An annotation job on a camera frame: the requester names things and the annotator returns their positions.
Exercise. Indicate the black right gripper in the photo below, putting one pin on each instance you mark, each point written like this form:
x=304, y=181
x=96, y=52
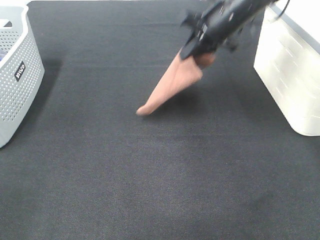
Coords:
x=215, y=26

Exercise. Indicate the white plastic storage bin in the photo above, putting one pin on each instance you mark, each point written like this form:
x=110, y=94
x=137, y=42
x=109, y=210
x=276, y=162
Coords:
x=287, y=60

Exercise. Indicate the grey perforated laundry basket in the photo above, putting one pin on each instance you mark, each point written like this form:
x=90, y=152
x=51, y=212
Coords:
x=21, y=69

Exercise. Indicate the orange-brown towel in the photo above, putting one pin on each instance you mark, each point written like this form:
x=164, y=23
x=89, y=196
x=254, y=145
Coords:
x=180, y=75

